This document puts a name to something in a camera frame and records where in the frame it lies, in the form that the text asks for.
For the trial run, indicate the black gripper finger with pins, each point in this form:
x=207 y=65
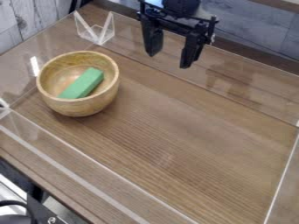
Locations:
x=192 y=49
x=152 y=34

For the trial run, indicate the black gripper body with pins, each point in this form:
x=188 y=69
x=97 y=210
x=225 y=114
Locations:
x=181 y=15

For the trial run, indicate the green rectangular block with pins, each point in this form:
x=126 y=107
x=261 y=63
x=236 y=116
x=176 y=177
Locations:
x=82 y=85

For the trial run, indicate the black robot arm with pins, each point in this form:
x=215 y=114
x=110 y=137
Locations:
x=181 y=17

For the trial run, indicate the wooden bowl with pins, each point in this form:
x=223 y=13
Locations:
x=61 y=70

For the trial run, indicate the clear acrylic corner bracket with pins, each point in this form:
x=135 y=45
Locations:
x=96 y=34

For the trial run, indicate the clear acrylic tray wall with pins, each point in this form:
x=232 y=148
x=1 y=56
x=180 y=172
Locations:
x=81 y=183

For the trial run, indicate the black table frame bracket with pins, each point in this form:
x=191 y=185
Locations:
x=42 y=214

